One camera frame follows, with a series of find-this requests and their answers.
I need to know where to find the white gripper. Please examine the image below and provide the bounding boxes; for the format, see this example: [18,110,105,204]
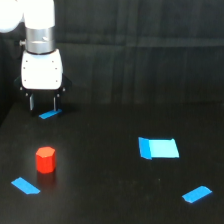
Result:
[14,49,72,115]

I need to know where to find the red hexagonal block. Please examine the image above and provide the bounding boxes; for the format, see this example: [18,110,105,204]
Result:
[36,147,56,174]

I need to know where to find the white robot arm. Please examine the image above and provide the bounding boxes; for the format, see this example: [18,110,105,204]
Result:
[0,0,72,119]

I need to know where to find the blue tape strip far left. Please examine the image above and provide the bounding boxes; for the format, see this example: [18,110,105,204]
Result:
[39,109,62,119]

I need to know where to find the blue tape strip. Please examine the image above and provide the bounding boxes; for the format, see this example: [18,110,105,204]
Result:
[11,177,40,195]
[182,186,212,203]
[39,109,62,119]

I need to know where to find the blue tape strip near left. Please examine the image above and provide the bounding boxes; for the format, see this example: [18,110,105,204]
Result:
[11,177,40,195]

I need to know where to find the large blue tape patch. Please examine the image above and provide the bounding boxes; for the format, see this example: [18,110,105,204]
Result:
[138,137,179,160]

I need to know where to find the blue tape strip near right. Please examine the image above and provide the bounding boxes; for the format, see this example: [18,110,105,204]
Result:
[182,186,212,203]

